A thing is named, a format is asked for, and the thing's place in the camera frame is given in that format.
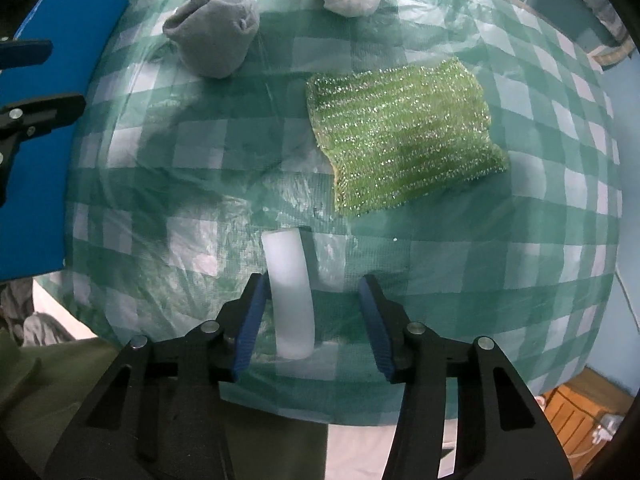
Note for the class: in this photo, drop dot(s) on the green glitter scrubbing cloth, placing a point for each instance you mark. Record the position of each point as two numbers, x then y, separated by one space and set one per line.
405 135

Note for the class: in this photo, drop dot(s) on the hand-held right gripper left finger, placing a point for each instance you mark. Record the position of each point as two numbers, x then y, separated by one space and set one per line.
250 325

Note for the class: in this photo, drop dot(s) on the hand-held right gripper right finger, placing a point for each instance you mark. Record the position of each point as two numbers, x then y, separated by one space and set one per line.
375 325

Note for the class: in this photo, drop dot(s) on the blue-edged cardboard box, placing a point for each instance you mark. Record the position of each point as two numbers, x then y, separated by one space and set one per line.
35 240

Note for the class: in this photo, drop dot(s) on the white plug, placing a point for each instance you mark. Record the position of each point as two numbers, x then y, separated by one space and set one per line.
607 425

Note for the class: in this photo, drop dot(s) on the wooden box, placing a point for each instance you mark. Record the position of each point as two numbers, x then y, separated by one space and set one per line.
565 420

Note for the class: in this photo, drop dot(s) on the grey cloth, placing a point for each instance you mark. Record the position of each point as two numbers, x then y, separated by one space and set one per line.
35 327

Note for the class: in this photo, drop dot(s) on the silver curtain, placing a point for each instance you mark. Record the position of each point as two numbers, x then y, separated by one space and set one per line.
600 5

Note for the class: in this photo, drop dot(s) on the green checked tablecloth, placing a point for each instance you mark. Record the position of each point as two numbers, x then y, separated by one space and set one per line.
450 285

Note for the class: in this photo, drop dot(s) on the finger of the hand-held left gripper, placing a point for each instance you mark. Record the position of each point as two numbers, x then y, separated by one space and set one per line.
40 112
25 53

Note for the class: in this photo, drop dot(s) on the white plastic tube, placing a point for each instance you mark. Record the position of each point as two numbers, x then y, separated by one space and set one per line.
287 285

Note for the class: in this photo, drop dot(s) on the grey sock ball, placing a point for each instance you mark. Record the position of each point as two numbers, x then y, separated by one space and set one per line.
215 35

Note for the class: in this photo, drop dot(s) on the person's olive trouser leg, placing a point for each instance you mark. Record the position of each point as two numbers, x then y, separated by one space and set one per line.
50 385

